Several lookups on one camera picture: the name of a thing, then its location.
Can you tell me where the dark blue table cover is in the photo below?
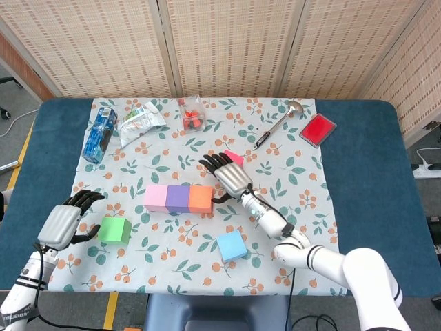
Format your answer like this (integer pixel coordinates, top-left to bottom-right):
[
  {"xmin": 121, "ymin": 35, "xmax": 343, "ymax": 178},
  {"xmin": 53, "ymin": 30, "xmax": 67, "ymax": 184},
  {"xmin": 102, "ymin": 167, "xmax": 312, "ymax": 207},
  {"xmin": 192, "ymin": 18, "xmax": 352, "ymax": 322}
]
[{"xmin": 0, "ymin": 98, "xmax": 435, "ymax": 299}]

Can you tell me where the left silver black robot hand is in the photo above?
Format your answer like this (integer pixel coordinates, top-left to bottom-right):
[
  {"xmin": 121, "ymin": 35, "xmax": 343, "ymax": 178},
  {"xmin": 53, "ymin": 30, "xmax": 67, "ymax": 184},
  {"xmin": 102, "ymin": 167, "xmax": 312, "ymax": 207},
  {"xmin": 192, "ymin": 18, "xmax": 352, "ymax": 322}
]
[{"xmin": 37, "ymin": 190, "xmax": 105, "ymax": 252}]

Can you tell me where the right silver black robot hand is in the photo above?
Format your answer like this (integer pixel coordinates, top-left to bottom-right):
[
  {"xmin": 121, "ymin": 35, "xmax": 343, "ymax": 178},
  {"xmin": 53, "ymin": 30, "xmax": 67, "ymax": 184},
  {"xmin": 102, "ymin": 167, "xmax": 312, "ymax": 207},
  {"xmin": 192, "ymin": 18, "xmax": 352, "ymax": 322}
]
[{"xmin": 198, "ymin": 152, "xmax": 255, "ymax": 204}]

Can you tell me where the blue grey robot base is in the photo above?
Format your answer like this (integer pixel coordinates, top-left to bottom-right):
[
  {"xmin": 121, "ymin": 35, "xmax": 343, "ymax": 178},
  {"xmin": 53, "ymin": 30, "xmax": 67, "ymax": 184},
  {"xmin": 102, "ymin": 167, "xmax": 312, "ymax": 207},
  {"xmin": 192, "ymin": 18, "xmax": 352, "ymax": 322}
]
[{"xmin": 143, "ymin": 294, "xmax": 293, "ymax": 331}]

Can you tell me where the floral patterned tablecloth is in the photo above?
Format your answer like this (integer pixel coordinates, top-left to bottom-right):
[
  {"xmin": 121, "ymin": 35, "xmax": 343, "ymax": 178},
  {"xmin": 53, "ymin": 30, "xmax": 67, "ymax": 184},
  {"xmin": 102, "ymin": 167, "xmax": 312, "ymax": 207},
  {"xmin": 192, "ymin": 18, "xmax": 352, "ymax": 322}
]
[{"xmin": 47, "ymin": 97, "xmax": 347, "ymax": 297}]

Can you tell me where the light blue foam cube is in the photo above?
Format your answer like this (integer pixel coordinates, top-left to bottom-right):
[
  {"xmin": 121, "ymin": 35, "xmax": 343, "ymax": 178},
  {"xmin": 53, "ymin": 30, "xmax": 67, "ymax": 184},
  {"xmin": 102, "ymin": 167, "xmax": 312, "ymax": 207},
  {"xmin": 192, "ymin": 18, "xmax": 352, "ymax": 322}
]
[{"xmin": 216, "ymin": 230, "xmax": 249, "ymax": 263}]

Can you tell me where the black floor cable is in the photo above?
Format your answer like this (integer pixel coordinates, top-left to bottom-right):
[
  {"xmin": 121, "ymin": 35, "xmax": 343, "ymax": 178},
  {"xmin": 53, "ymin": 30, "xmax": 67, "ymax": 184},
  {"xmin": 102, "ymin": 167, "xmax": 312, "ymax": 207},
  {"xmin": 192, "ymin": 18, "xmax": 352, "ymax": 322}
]
[{"xmin": 291, "ymin": 313, "xmax": 338, "ymax": 331}]

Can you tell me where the green foam cube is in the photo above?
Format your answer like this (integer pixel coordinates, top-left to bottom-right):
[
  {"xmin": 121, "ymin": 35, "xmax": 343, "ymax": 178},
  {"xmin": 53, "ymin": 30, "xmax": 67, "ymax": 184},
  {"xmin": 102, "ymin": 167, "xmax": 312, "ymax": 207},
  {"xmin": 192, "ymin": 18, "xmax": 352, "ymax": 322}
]
[{"xmin": 98, "ymin": 217, "xmax": 132, "ymax": 246}]

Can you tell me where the metal ladle with black handle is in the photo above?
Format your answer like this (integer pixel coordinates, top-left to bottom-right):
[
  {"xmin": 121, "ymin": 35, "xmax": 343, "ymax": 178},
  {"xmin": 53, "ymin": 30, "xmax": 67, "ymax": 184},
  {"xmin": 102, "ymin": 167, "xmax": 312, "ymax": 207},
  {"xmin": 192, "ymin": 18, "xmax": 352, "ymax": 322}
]
[{"xmin": 252, "ymin": 100, "xmax": 304, "ymax": 151}]

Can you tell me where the white power strip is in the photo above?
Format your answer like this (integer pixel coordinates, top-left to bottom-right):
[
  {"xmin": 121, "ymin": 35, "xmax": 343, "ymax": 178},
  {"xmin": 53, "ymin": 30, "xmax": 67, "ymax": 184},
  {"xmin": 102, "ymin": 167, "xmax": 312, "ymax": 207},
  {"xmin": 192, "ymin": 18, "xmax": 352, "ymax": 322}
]
[{"xmin": 411, "ymin": 164, "xmax": 441, "ymax": 179}]

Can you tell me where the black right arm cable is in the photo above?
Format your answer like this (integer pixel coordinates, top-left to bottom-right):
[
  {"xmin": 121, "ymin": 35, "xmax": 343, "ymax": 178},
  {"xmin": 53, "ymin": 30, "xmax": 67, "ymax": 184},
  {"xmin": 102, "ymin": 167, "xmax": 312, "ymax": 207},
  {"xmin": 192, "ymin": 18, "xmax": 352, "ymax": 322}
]
[{"xmin": 246, "ymin": 184, "xmax": 297, "ymax": 323}]

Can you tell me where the clear box with red pieces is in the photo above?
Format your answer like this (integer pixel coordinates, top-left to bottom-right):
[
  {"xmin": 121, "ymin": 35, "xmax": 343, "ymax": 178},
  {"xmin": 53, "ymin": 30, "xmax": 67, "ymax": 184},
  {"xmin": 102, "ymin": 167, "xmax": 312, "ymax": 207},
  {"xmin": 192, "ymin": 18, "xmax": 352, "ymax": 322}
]
[{"xmin": 177, "ymin": 94, "xmax": 207, "ymax": 134}]

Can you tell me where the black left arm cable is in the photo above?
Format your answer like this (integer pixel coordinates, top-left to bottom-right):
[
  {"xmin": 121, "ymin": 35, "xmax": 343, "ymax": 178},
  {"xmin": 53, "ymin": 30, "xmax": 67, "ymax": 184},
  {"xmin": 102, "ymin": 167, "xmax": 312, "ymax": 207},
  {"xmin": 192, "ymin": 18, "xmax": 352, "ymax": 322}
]
[{"xmin": 25, "ymin": 242, "xmax": 145, "ymax": 331}]

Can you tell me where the red foam cube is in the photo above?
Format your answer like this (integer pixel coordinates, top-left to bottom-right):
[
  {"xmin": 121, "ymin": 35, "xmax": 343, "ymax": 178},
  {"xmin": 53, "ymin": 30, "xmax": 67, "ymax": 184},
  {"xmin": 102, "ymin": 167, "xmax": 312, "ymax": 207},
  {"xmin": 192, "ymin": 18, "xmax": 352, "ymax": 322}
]
[{"xmin": 223, "ymin": 149, "xmax": 245, "ymax": 168}]

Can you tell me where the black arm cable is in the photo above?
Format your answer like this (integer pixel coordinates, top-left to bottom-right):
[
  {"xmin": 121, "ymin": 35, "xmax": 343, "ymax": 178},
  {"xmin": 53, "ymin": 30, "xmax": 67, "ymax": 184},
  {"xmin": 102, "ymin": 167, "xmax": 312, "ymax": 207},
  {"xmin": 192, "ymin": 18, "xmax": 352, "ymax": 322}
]
[
  {"xmin": 246, "ymin": 184, "xmax": 297, "ymax": 323},
  {"xmin": 25, "ymin": 242, "xmax": 145, "ymax": 331}
]

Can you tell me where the pink foam cube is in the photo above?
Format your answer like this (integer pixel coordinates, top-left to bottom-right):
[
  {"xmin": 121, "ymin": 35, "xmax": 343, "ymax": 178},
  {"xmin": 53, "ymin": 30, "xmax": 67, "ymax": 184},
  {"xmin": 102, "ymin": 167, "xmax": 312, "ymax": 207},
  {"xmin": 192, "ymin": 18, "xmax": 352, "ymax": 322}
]
[{"xmin": 143, "ymin": 184, "xmax": 170, "ymax": 213}]

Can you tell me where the black office chair base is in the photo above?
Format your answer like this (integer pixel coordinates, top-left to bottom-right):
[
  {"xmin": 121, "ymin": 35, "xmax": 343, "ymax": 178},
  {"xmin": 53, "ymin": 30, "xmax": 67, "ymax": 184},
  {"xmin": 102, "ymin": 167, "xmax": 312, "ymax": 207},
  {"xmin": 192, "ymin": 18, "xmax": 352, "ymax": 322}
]
[{"xmin": 0, "ymin": 76, "xmax": 23, "ymax": 121}]

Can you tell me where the white floor cable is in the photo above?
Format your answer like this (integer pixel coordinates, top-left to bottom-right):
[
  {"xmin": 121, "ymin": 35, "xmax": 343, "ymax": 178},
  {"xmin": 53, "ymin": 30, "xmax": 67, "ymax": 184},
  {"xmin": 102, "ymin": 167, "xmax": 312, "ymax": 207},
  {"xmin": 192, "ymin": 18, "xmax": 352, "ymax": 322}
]
[{"xmin": 0, "ymin": 108, "xmax": 39, "ymax": 138}]

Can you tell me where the purple foam cube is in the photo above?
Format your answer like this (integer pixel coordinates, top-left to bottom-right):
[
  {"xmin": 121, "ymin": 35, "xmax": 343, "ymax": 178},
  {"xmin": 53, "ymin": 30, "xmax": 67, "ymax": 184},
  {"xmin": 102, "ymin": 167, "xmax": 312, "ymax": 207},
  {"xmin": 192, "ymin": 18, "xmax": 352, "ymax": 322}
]
[{"xmin": 165, "ymin": 184, "xmax": 192, "ymax": 214}]

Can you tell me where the bamboo folding screen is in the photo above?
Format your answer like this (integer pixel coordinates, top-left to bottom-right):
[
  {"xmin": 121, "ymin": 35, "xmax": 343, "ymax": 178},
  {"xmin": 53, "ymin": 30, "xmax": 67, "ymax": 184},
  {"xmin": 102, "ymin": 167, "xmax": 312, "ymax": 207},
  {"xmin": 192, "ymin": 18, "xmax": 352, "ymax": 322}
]
[{"xmin": 0, "ymin": 0, "xmax": 441, "ymax": 141}]

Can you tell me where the white power cable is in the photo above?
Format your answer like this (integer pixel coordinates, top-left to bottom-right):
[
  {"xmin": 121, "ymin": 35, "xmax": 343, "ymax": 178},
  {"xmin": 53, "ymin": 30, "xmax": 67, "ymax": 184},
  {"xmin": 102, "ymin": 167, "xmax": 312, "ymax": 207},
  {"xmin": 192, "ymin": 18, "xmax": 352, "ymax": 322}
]
[{"xmin": 416, "ymin": 147, "xmax": 441, "ymax": 167}]

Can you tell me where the blue cookie package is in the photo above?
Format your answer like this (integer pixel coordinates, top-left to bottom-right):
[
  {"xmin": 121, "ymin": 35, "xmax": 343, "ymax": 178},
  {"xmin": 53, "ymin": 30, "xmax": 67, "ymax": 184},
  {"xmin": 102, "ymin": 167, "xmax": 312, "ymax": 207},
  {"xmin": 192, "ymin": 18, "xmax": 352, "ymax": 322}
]
[{"xmin": 81, "ymin": 106, "xmax": 118, "ymax": 164}]

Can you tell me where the silver crumpled snack bag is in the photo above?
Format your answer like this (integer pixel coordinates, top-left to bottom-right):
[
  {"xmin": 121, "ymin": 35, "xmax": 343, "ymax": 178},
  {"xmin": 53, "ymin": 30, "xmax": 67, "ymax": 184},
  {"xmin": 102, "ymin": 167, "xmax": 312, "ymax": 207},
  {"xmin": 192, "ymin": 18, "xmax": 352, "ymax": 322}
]
[{"xmin": 116, "ymin": 101, "xmax": 167, "ymax": 149}]

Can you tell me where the orange foam cube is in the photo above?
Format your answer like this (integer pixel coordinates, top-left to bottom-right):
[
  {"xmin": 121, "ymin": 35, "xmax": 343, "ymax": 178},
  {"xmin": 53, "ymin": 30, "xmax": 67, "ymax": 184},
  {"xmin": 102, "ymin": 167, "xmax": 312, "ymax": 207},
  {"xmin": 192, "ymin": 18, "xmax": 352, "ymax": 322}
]
[{"xmin": 187, "ymin": 185, "xmax": 214, "ymax": 214}]

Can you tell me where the red ink pad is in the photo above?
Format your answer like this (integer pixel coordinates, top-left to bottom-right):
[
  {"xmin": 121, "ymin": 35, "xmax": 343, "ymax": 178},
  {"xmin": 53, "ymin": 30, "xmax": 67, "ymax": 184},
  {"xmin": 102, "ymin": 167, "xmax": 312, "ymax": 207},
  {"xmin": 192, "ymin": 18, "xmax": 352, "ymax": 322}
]
[{"xmin": 298, "ymin": 112, "xmax": 338, "ymax": 149}]

